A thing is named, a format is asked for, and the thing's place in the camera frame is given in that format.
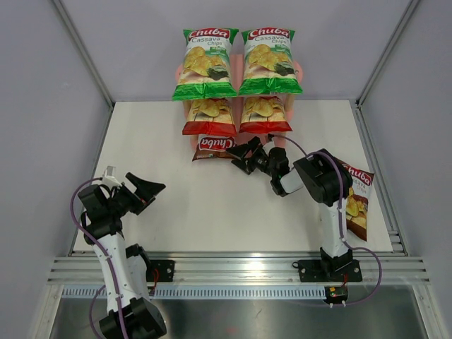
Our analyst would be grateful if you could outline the red Chuba chips bag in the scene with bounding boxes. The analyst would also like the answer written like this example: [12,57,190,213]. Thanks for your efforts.
[239,96,292,134]
[182,98,237,136]

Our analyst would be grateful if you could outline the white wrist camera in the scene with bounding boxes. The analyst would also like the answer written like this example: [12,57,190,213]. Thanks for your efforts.
[263,134,275,153]
[102,166,121,186]

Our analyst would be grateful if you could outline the brown Chuba chips bag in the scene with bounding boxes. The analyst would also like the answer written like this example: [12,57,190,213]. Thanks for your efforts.
[192,135,237,161]
[339,160,374,241]

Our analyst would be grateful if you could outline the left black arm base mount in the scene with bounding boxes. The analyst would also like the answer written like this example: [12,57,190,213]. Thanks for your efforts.
[140,259,175,283]

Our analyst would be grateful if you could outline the white slotted cable duct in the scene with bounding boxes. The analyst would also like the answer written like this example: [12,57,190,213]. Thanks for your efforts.
[61,284,328,300]

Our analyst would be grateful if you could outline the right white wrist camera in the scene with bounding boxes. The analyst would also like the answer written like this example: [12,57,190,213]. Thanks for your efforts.
[263,134,275,153]

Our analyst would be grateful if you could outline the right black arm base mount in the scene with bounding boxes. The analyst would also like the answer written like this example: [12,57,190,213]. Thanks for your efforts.
[292,259,363,283]

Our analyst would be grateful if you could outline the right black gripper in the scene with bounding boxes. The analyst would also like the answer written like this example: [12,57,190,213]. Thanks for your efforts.
[227,136,277,178]

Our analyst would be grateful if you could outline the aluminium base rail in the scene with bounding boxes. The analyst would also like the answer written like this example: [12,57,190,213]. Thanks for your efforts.
[47,251,431,285]

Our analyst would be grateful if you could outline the green Chuba chips bag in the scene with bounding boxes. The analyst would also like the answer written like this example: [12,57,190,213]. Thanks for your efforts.
[172,28,238,101]
[239,26,303,95]

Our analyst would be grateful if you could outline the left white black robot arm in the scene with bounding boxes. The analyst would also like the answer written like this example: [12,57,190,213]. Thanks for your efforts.
[72,166,167,338]

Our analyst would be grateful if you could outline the pink three-tier wooden shelf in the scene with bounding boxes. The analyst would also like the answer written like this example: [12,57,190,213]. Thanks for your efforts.
[180,54,304,144]

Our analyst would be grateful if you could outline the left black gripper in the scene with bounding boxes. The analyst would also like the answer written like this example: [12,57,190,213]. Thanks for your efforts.
[106,172,165,218]

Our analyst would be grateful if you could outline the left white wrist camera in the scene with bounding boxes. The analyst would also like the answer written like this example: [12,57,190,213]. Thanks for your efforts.
[102,166,121,186]

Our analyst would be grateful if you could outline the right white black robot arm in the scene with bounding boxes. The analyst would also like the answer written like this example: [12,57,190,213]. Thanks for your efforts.
[226,137,362,283]

